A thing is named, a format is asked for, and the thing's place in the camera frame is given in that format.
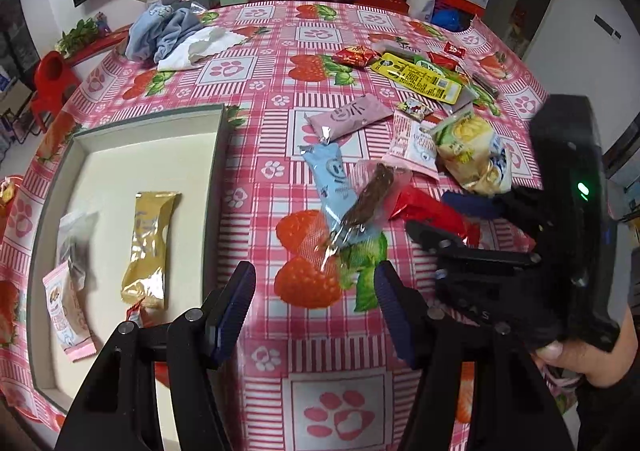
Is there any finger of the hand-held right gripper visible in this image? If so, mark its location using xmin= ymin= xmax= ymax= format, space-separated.
xmin=441 ymin=186 xmax=546 ymax=238
xmin=405 ymin=220 xmax=543 ymax=269

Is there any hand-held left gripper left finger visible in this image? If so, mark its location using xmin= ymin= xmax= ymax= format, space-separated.
xmin=55 ymin=261 xmax=257 ymax=451

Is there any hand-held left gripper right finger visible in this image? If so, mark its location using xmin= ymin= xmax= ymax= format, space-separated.
xmin=374 ymin=261 xmax=576 ymax=451

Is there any red snack packet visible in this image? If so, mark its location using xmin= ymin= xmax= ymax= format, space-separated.
xmin=387 ymin=183 xmax=481 ymax=249

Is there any yellow blue chips bag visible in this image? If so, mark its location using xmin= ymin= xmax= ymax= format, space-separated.
xmin=430 ymin=106 xmax=516 ymax=196

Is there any clear brown bar packet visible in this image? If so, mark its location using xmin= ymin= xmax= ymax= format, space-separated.
xmin=320 ymin=158 xmax=416 ymax=272

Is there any pink white snack packet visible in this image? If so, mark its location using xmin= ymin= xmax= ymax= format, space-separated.
xmin=382 ymin=111 xmax=446 ymax=182
xmin=42 ymin=261 xmax=98 ymax=363

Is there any small red candy packet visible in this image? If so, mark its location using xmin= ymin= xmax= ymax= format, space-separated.
xmin=125 ymin=296 xmax=151 ymax=327

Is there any light blue bar packet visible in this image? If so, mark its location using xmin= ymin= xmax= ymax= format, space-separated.
xmin=299 ymin=141 xmax=383 ymax=252

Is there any gold snack packet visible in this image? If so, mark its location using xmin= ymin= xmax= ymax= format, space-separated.
xmin=121 ymin=191 xmax=182 ymax=309

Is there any pink bar packet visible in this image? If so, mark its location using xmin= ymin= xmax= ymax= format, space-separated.
xmin=304 ymin=95 xmax=393 ymax=142

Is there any clear snack packet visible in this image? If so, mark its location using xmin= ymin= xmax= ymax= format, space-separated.
xmin=56 ymin=211 xmax=101 ymax=292

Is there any beige tray box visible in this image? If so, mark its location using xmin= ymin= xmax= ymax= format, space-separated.
xmin=27 ymin=103 xmax=226 ymax=419

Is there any person's right hand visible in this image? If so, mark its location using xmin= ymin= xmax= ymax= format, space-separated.
xmin=530 ymin=301 xmax=640 ymax=389

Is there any dark grey snack packet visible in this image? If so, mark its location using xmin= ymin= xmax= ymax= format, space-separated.
xmin=440 ymin=86 xmax=478 ymax=119

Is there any small cartoon candy packet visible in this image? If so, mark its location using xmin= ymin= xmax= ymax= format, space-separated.
xmin=395 ymin=98 xmax=433 ymax=122

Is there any grey foil packet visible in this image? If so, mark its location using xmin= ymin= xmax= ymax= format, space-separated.
xmin=470 ymin=71 xmax=501 ymax=99

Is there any yellow snack packet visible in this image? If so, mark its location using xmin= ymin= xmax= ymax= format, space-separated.
xmin=370 ymin=53 xmax=463 ymax=104

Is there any flat red packet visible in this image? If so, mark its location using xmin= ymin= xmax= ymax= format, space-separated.
xmin=430 ymin=53 xmax=461 ymax=72

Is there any green snack packet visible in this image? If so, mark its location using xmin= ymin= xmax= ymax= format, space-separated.
xmin=412 ymin=56 xmax=451 ymax=76

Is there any pink checked strawberry tablecloth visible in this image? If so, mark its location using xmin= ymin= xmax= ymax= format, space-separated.
xmin=0 ymin=1 xmax=581 ymax=451

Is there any blue plastic bag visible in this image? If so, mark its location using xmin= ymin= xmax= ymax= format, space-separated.
xmin=431 ymin=8 xmax=473 ymax=32

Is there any red gold patterned packet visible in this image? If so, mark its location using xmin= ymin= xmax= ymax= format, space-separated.
xmin=332 ymin=45 xmax=383 ymax=69

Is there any white paper bag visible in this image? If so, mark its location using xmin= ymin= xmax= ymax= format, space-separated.
xmin=406 ymin=0 xmax=438 ymax=24

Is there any white cloth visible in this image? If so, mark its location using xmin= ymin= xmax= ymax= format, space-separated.
xmin=157 ymin=27 xmax=241 ymax=72

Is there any light blue clothing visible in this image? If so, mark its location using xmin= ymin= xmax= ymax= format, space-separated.
xmin=125 ymin=1 xmax=206 ymax=62

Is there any red plastic chair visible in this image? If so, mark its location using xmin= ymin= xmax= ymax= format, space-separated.
xmin=30 ymin=51 xmax=81 ymax=124

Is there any red low bench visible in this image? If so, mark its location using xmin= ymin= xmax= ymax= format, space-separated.
xmin=62 ymin=26 xmax=133 ymax=66

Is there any leafy green plant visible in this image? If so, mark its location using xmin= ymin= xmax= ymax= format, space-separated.
xmin=55 ymin=18 xmax=101 ymax=54

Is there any wall switch panel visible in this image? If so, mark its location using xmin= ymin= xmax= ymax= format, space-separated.
xmin=594 ymin=15 xmax=623 ymax=39

